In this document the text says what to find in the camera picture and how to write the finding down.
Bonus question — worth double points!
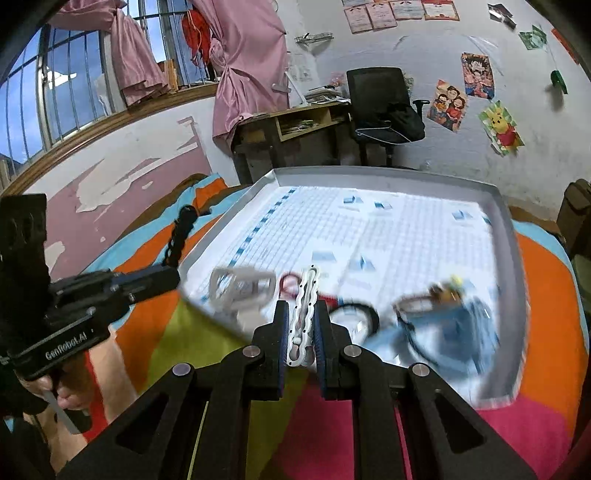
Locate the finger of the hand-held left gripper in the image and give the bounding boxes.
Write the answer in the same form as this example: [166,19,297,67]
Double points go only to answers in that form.
[110,272,182,306]
[111,266,178,283]

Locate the anime character poster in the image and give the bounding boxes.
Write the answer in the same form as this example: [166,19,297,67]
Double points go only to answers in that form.
[460,52,496,101]

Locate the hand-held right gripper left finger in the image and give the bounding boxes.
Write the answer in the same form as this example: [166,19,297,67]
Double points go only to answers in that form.
[58,300,291,480]

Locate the cartoon family poster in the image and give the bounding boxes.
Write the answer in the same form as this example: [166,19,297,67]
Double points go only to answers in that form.
[426,79,469,134]

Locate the green wall photos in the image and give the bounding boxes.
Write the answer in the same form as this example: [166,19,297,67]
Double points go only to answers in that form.
[518,24,549,51]

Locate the dark olive suitcase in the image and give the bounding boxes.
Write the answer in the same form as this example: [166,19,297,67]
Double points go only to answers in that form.
[556,178,591,259]

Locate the stack of papers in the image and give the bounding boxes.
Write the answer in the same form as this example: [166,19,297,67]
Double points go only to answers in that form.
[302,85,349,104]

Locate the person's left hand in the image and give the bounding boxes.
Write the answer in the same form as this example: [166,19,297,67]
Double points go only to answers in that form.
[21,375,90,444]

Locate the grey cardboard box tray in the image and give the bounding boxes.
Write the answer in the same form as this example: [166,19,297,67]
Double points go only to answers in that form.
[178,166,532,409]

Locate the group of wall certificates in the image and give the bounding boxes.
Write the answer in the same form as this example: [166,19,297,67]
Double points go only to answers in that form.
[342,0,461,34]

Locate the wooden desk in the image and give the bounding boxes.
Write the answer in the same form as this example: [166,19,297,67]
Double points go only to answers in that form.
[231,99,356,185]

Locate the white chain bracelet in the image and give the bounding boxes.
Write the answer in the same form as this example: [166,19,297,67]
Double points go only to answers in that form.
[286,264,321,368]

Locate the metal wall rack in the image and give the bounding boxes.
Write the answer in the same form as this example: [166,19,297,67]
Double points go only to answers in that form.
[294,31,334,46]

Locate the light blue smartwatch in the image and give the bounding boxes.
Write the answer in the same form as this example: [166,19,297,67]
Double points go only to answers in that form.
[369,281,502,377]

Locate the red paper square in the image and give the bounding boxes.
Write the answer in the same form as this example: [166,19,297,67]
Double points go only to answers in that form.
[551,28,580,65]

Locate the pink knotted curtain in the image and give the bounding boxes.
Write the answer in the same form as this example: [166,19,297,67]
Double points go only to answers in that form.
[48,0,169,107]
[191,0,289,139]

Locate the black office chair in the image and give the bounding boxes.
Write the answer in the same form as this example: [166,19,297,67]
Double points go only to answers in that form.
[345,67,430,168]

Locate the black garment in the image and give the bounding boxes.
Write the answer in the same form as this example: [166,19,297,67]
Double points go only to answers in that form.
[385,104,426,144]

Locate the barred window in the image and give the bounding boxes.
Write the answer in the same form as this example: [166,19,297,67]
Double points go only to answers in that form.
[0,0,222,176]

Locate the colourful patchwork blanket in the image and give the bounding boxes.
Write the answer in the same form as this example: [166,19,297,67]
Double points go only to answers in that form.
[2,173,583,480]

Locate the yellow bear poster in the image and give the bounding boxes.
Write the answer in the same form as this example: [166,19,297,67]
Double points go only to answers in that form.
[478,100,526,158]

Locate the red hanging ornament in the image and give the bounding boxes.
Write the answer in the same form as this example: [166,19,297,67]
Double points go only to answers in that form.
[181,8,213,70]

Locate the wooden window sill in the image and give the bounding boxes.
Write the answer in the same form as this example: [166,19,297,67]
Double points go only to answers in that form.
[0,82,220,197]

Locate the white desk lamp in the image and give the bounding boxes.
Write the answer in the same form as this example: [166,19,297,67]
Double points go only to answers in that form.
[271,67,306,103]

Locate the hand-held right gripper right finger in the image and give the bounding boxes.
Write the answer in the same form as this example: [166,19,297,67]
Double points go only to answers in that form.
[314,301,539,480]

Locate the dark wall photos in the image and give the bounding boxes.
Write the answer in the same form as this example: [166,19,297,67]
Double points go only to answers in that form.
[487,2,518,29]

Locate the red string bracelet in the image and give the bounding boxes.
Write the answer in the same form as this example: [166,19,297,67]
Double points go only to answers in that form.
[276,271,345,309]

